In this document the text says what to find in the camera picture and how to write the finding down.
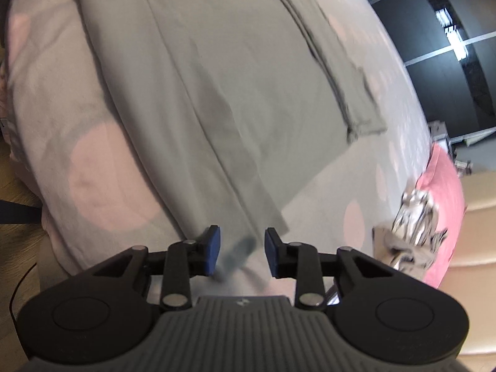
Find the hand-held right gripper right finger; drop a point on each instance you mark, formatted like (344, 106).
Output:
(271, 254)

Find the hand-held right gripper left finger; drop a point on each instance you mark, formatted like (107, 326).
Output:
(213, 248)

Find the grey long sleeve shirt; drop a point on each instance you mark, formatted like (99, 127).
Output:
(213, 85)

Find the polka dot bed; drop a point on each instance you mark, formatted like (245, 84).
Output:
(97, 186)

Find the white crumpled garment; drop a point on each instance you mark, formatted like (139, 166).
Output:
(416, 209)

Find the pink pillow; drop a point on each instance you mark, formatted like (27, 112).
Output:
(445, 209)

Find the beige padded headboard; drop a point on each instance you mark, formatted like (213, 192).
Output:
(476, 240)

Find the white nightstand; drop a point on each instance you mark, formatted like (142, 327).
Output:
(440, 131)

